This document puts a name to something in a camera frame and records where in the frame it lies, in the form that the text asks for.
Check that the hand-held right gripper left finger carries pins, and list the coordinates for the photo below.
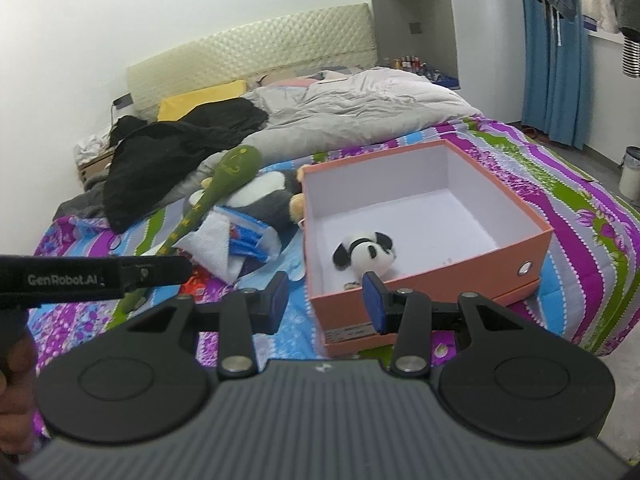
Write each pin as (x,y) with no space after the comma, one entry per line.
(275,305)

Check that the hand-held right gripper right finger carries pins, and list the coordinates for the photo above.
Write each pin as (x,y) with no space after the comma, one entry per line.
(375,305)

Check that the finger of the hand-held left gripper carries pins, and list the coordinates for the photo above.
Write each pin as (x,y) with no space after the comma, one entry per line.
(155,271)

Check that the red candy packet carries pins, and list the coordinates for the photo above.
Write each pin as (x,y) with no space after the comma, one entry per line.
(192,285)

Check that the small panda plush toy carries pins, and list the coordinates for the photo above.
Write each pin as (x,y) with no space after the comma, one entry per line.
(367,255)

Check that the blue plastic packet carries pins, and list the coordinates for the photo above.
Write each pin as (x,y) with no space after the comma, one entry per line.
(245,245)

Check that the orange cardboard box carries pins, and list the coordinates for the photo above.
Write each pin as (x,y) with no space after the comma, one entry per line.
(475,285)

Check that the person's left hand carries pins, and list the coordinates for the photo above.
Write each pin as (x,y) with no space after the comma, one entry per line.
(20,395)

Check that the white face mask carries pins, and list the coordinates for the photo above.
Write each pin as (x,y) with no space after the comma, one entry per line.
(210,245)

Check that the dark grey blanket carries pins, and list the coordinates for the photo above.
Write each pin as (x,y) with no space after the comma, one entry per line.
(80,205)

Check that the grey white penguin plush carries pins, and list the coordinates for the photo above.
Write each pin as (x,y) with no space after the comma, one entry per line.
(270,200)

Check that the black clothing pile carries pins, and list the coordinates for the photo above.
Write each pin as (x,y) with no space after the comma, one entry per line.
(165,160)

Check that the brown cardboard box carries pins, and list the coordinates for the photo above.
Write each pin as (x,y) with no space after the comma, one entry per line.
(95,167)

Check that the green plush stick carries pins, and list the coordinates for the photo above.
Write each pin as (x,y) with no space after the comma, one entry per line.
(235,167)

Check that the white crumpled cloth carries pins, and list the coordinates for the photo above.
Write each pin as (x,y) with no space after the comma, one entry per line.
(92,147)

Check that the dark cloth bundle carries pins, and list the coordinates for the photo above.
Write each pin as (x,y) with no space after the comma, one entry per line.
(125,130)

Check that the yellow pillow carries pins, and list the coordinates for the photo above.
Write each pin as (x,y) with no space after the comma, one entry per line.
(200,100)

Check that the grey duvet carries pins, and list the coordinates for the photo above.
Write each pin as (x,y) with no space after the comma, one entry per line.
(375,110)

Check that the colourful striped bedsheet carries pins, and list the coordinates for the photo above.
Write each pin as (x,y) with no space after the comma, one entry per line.
(575,240)

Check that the pink pillow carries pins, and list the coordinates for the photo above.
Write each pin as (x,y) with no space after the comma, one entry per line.
(295,81)

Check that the blue tray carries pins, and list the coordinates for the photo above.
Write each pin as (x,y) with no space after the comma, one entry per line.
(445,80)

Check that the row of small bottles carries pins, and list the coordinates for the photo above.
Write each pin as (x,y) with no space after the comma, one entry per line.
(407,63)

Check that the beige quilted headboard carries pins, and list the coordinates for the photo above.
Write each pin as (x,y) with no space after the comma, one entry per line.
(250,45)

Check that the blue curtain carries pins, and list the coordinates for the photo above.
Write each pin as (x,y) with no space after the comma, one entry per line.
(550,85)

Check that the white trash bin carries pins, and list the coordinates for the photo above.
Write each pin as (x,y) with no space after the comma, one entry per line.
(631,175)

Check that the grey bedside alcove unit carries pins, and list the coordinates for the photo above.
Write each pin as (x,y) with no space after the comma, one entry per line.
(400,0)

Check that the hanging striped garment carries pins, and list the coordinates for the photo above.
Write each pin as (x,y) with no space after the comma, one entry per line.
(632,57)

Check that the black wall socket adapter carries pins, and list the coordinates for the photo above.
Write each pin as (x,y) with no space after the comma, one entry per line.
(122,100)

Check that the grey wall switch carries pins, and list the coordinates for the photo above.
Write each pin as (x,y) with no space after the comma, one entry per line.
(414,28)

